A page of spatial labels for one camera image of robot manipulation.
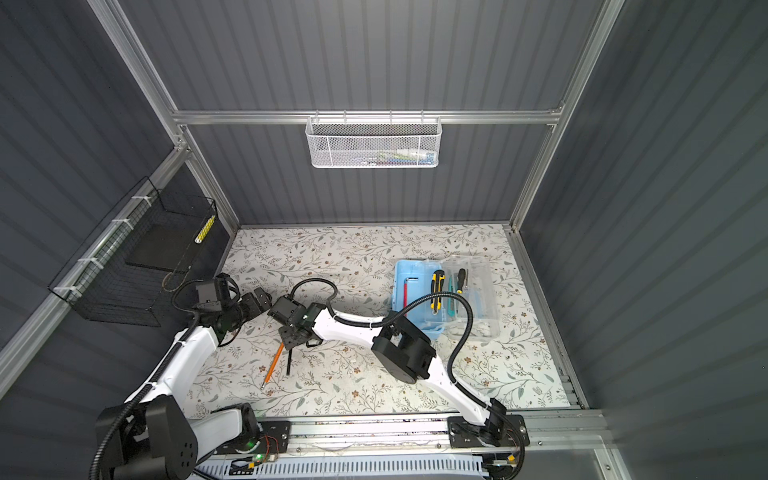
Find orange pencil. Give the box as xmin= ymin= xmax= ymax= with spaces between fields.
xmin=262 ymin=342 xmax=285 ymax=387

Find red handled hex key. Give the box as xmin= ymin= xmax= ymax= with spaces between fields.
xmin=402 ymin=276 xmax=421 ymax=308

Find yellow black utility knife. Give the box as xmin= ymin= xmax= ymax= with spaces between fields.
xmin=430 ymin=269 xmax=445 ymax=315

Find black yellow screwdriver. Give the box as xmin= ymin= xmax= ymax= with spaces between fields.
xmin=456 ymin=268 xmax=468 ymax=294

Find clear tool box lid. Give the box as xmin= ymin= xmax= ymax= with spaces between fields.
xmin=441 ymin=256 xmax=500 ymax=341

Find blue plastic tool box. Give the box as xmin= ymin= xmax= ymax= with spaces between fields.
xmin=391 ymin=260 xmax=446 ymax=341

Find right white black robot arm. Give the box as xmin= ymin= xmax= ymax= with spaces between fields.
xmin=268 ymin=295 xmax=507 ymax=446

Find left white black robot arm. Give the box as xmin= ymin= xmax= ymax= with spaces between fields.
xmin=88 ymin=274 xmax=276 ymax=479

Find black foam pad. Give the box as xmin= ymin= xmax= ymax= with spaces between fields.
xmin=125 ymin=224 xmax=202 ymax=273

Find markers in white basket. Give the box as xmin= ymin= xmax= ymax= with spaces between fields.
xmin=351 ymin=148 xmax=438 ymax=168

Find black wire mesh basket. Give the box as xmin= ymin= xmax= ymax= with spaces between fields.
xmin=49 ymin=178 xmax=218 ymax=327

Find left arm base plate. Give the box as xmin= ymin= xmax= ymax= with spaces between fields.
xmin=213 ymin=421 xmax=292 ymax=455

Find white wire mesh basket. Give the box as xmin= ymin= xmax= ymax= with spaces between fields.
xmin=305 ymin=118 xmax=443 ymax=169

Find right black corrugated cable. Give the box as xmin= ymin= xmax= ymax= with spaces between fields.
xmin=289 ymin=277 xmax=499 ymax=415

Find white slotted cable duct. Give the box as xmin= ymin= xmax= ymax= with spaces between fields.
xmin=198 ymin=454 xmax=490 ymax=479

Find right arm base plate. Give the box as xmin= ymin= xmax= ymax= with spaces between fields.
xmin=447 ymin=415 xmax=530 ymax=449

